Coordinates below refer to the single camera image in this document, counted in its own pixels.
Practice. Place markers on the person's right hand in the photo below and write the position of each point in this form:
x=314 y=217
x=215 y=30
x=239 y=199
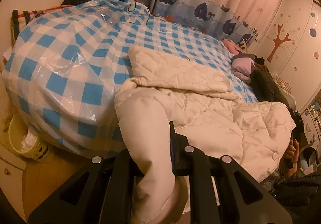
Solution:
x=291 y=156

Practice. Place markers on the pink garment on bed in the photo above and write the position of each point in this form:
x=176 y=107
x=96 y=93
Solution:
x=232 y=47

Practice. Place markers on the orange tree wall sticker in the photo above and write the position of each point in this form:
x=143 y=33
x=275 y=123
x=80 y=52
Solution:
x=278 y=42

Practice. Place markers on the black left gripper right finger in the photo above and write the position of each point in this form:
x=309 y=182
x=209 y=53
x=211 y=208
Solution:
x=220 y=190

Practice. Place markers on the striped pillow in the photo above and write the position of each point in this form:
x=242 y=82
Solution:
x=20 y=19

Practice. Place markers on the white bedside cabinet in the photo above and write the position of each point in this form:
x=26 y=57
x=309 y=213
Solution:
x=12 y=168

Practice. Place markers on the white quilted padded coat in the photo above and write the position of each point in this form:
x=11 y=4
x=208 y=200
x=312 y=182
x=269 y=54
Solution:
x=197 y=100

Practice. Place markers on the lilac folded garment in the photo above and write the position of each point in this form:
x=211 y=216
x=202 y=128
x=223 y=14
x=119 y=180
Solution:
x=242 y=66

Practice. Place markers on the dark green black jacket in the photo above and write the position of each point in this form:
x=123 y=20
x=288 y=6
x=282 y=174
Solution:
x=263 y=85

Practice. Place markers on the blue whale pattern curtain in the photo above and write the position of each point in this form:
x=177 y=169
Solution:
x=204 y=16

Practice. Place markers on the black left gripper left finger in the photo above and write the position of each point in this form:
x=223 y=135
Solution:
x=100 y=192

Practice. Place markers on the blue white checkered bed cover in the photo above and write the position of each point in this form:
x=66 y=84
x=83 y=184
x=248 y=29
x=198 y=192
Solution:
x=66 y=67

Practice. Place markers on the yellow waste bin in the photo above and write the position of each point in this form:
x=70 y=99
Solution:
x=24 y=142

